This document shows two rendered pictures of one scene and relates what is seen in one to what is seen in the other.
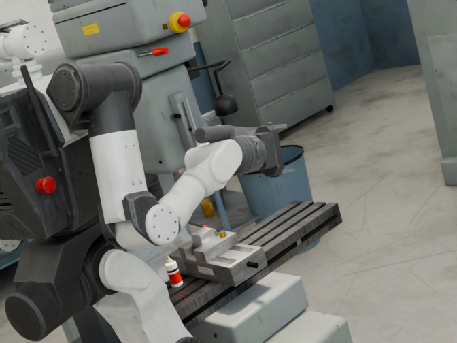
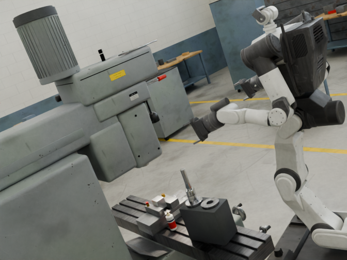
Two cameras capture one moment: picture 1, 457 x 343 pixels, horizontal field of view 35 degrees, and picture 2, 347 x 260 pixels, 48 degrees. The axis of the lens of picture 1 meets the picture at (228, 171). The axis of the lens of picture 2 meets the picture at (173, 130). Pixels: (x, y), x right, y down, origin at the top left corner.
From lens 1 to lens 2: 298 cm
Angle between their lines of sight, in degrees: 82
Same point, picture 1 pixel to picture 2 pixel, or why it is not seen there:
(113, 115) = not seen: hidden behind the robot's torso
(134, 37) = (153, 70)
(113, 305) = (296, 138)
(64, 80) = (308, 16)
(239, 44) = not seen: outside the picture
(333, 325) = not seen: hidden behind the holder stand
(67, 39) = (92, 88)
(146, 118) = (149, 124)
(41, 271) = (324, 97)
